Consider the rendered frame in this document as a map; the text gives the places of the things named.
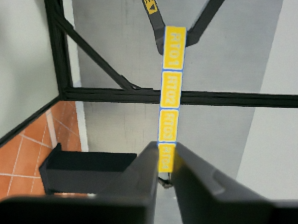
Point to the yellow label strip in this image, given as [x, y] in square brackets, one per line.
[172, 72]

